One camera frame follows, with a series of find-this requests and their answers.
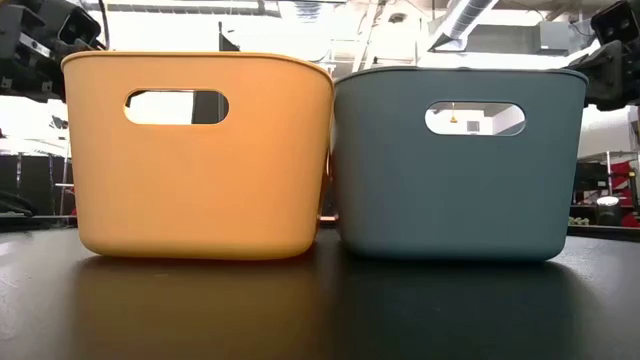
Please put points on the metal storage shelf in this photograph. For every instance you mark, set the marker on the metal storage shelf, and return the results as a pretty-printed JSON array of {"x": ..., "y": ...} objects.
[{"x": 607, "y": 185}]

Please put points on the round white-topped black canister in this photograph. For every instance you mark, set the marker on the round white-topped black canister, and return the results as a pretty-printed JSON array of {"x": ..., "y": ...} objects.
[{"x": 608, "y": 210}]

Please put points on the black upright pole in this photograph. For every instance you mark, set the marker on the black upright pole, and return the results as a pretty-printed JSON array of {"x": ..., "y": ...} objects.
[{"x": 210, "y": 107}]

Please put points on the blue-grey plastic bin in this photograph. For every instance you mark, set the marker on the blue-grey plastic bin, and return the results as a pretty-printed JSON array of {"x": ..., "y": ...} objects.
[{"x": 450, "y": 200}]

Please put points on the orange plastic bin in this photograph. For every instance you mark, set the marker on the orange plastic bin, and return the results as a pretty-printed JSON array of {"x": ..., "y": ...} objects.
[{"x": 200, "y": 175}]

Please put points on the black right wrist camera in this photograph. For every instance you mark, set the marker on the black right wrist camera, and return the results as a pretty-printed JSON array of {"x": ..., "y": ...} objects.
[{"x": 617, "y": 20}]

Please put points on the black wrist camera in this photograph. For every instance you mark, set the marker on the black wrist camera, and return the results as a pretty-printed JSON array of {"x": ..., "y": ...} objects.
[
  {"x": 617, "y": 20},
  {"x": 80, "y": 25}
]

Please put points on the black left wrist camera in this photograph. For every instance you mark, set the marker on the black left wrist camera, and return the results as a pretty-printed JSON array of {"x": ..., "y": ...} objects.
[{"x": 80, "y": 25}]

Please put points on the silver ceiling duct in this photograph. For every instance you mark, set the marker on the silver ceiling duct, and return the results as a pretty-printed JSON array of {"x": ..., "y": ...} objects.
[{"x": 462, "y": 17}]

